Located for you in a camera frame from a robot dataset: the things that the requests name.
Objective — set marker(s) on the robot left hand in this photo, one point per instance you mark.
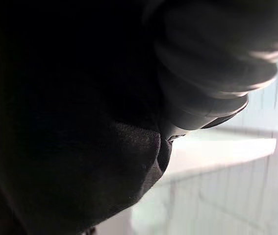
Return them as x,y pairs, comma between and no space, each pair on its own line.
209,56

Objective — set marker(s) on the dark cloth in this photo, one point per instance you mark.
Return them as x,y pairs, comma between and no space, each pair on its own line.
67,122

